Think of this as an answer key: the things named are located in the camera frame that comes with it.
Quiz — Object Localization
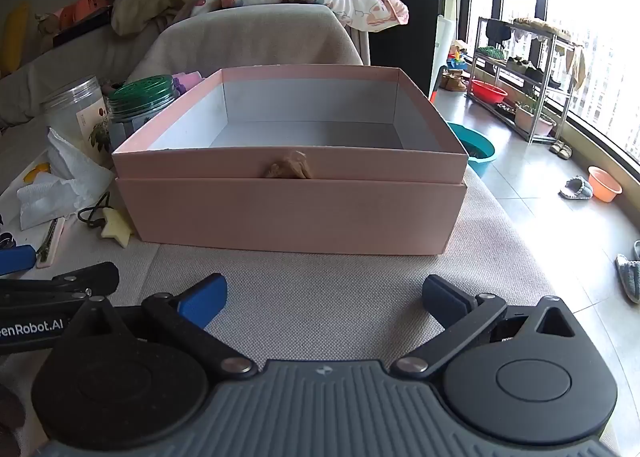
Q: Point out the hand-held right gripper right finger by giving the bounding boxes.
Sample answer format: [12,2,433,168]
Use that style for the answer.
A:
[390,274,588,380]

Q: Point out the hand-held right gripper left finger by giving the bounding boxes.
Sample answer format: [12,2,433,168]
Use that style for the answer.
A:
[65,273,257,382]

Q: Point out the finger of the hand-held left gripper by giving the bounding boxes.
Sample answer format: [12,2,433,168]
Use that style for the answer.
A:
[0,245,37,275]
[0,262,121,310]

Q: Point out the pink cardboard box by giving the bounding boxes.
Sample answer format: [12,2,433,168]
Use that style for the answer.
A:
[111,65,470,256]

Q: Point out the pale yellow star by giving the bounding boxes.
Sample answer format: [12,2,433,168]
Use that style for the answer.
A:
[100,207,135,249]

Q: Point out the crumpled white tissue paper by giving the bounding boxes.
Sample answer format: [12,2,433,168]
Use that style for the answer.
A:
[17,128,116,230]

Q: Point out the beige woven table cover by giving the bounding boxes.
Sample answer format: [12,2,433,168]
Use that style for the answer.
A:
[140,172,621,438]

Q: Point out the teal plastic basin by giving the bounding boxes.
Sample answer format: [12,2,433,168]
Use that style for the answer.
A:
[446,122,497,176]

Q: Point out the small tan plush piece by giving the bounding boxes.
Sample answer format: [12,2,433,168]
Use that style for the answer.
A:
[264,150,312,180]

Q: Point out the clear plastic jar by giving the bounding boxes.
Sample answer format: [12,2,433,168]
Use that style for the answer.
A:
[40,76,113,168]

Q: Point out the grey slipper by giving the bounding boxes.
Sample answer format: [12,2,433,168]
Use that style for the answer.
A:
[558,177,594,200]

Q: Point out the green lidded jar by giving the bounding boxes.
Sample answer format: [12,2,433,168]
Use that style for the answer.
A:
[107,77,180,152]

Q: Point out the orange plastic basin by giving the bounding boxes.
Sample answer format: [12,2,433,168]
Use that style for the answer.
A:
[587,166,624,204]

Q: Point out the potted plant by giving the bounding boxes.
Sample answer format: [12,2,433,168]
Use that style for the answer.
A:
[515,99,557,138]

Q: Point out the beige sofa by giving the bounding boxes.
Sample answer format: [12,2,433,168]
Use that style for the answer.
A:
[0,12,166,138]

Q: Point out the red plastic basin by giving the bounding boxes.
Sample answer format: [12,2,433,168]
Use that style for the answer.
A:
[470,79,508,105]

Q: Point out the purple and pink plush toy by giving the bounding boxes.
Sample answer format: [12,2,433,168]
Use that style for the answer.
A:
[171,71,206,98]

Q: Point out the yellow cushion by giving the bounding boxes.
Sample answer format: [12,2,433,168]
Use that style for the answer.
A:
[0,2,31,78]

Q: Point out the dark flat case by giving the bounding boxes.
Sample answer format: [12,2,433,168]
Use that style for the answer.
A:
[52,7,113,48]

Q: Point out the colourful plastic toy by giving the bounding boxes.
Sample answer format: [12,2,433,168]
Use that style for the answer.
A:
[446,39,471,72]

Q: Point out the small beige doll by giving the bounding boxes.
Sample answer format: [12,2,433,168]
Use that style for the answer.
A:
[35,12,63,35]

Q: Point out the white upright appliance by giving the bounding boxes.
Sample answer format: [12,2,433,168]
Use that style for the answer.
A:
[431,14,453,98]

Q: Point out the orange plush toy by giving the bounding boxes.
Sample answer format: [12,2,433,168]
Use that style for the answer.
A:
[60,0,112,30]

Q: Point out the metal shelf rack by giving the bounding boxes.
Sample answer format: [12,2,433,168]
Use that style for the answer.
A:
[467,17,586,144]

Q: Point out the cream blanket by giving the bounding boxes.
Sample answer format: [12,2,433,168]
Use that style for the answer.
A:
[111,0,221,38]

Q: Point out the black cord loop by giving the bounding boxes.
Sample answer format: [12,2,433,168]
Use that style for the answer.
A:
[77,192,113,230]

